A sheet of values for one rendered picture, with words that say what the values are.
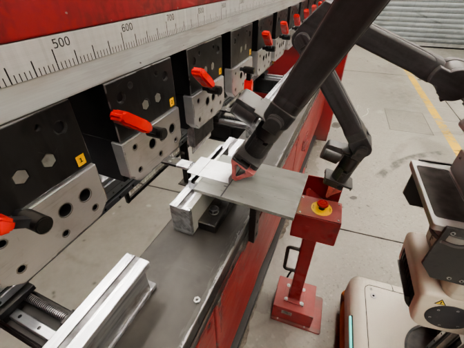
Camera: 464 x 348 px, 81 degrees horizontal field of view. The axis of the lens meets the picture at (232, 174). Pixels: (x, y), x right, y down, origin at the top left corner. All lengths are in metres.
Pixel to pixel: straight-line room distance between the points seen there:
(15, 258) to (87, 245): 1.72
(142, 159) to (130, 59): 0.15
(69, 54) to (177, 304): 0.51
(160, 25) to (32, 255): 0.35
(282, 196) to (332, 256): 1.25
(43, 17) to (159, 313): 0.54
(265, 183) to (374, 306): 0.90
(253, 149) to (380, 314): 1.02
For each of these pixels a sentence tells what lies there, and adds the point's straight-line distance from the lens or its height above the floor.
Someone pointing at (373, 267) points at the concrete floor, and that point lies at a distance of 1.95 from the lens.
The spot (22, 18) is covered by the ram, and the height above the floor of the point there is 1.42.
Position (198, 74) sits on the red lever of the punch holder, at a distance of 0.51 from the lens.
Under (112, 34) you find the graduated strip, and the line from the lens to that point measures 0.40.
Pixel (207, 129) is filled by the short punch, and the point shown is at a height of 1.12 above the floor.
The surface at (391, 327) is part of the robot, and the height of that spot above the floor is 0.28.
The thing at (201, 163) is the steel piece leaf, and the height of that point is 1.00.
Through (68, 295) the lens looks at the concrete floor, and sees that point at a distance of 1.90.
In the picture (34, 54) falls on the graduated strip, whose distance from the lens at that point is 0.34.
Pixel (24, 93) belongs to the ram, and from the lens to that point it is 0.34.
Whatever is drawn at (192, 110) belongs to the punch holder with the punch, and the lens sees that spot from 0.57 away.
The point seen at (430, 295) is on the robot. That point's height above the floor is 0.80.
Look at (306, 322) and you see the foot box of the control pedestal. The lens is 1.58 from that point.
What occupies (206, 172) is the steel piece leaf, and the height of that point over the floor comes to 1.00.
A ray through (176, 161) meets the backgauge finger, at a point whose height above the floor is 1.01.
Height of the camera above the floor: 1.45
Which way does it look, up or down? 37 degrees down
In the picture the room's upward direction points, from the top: straight up
